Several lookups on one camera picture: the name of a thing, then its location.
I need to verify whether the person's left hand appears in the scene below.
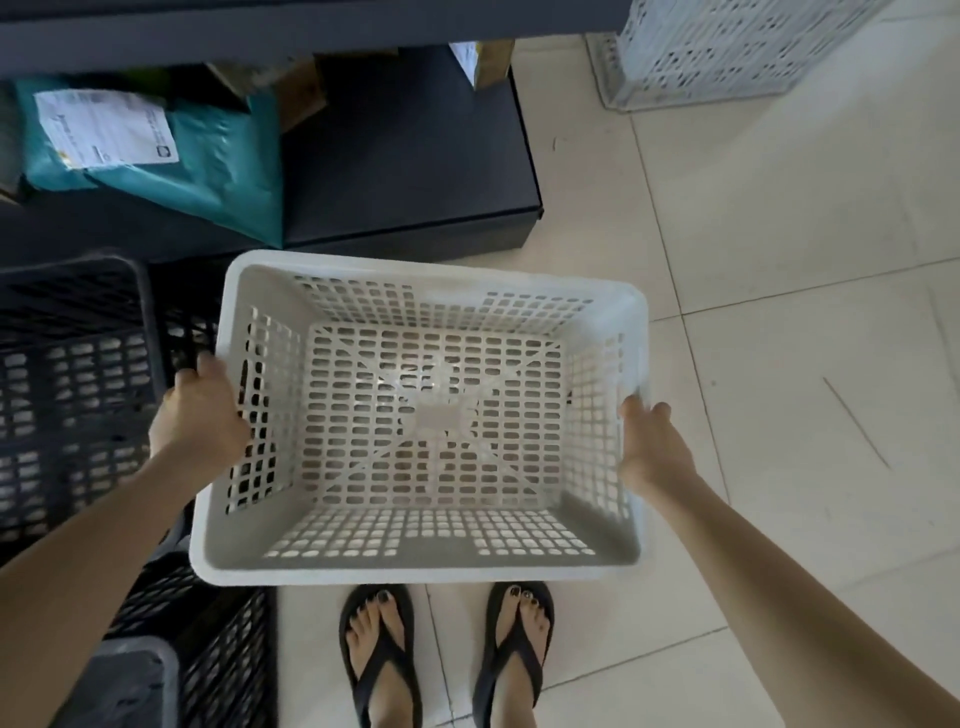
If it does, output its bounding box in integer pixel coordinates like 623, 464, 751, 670
147, 350, 253, 481

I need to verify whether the person's right hand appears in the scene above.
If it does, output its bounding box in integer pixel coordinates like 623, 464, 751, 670
618, 395, 699, 500

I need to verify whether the black plastic basket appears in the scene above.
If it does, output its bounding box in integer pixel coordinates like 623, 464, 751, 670
0, 253, 226, 564
48, 554, 279, 728

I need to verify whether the white plastic basket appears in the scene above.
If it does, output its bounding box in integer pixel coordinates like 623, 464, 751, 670
188, 248, 652, 588
587, 0, 898, 114

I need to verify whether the person's left forearm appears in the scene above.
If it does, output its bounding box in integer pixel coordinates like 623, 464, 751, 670
0, 449, 204, 728

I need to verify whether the person's right forearm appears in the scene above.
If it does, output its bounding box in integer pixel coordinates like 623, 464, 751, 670
652, 468, 960, 728

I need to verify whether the person's right leg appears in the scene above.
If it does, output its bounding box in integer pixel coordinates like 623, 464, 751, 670
483, 587, 549, 728

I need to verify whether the person's leg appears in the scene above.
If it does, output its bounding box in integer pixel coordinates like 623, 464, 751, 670
483, 587, 549, 728
348, 590, 414, 728

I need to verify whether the person's left leg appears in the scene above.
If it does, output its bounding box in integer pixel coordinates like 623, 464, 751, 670
348, 590, 414, 728

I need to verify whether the teal parcel bag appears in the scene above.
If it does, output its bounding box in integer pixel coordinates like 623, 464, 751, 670
14, 74, 285, 250

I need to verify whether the black flip-flop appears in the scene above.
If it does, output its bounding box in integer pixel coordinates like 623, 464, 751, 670
472, 581, 556, 728
338, 583, 423, 728

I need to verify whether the open brown cardboard box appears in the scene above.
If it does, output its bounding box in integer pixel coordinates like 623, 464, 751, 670
206, 56, 328, 133

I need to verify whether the dark blue metal shelf rack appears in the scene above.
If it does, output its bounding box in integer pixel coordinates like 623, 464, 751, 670
0, 0, 631, 264

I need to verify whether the brown white cardboard box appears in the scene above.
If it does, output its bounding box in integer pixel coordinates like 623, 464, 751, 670
448, 38, 517, 91

